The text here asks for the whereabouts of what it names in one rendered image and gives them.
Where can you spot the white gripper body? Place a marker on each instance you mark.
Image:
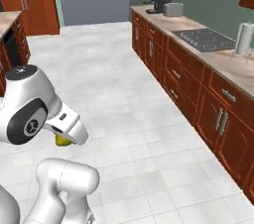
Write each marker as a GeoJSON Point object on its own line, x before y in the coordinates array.
{"type": "Point", "coordinates": [76, 131]}

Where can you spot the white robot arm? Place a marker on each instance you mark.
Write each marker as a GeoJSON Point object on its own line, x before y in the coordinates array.
{"type": "Point", "coordinates": [29, 102]}

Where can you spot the yellow lemon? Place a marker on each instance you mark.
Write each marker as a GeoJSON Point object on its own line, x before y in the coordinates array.
{"type": "Point", "coordinates": [63, 141]}

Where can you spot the red-brown cupboard door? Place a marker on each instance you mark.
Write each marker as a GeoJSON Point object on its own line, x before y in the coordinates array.
{"type": "Point", "coordinates": [157, 64]}
{"type": "Point", "coordinates": [239, 155]}
{"type": "Point", "coordinates": [206, 125]}
{"type": "Point", "coordinates": [141, 44]}
{"type": "Point", "coordinates": [147, 59]}

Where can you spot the black dishwasher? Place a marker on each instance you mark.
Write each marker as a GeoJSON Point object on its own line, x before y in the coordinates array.
{"type": "Point", "coordinates": [12, 49]}

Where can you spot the red-brown island cupboards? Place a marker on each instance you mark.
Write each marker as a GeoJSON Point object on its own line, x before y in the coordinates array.
{"type": "Point", "coordinates": [22, 41]}

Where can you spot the red-brown drawer front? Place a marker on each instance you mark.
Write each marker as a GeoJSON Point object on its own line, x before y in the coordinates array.
{"type": "Point", "coordinates": [241, 102]}
{"type": "Point", "coordinates": [158, 36]}
{"type": "Point", "coordinates": [183, 105]}
{"type": "Point", "coordinates": [188, 84]}
{"type": "Point", "coordinates": [141, 20]}

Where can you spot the red-brown cupboard panel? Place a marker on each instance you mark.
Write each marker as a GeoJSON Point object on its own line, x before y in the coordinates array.
{"type": "Point", "coordinates": [185, 54]}

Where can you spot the tall red-brown cupboards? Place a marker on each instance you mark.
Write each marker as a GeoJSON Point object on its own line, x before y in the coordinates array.
{"type": "Point", "coordinates": [36, 0]}

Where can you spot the black coffee machine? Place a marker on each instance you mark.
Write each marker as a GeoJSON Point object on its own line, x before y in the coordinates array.
{"type": "Point", "coordinates": [159, 0]}

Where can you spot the silver toaster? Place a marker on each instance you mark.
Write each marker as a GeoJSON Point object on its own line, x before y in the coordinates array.
{"type": "Point", "coordinates": [173, 10]}

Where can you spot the black hob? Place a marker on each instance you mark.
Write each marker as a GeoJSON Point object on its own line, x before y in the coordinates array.
{"type": "Point", "coordinates": [202, 39]}

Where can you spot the white paper towel roll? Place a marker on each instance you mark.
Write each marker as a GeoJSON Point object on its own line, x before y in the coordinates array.
{"type": "Point", "coordinates": [245, 38]}

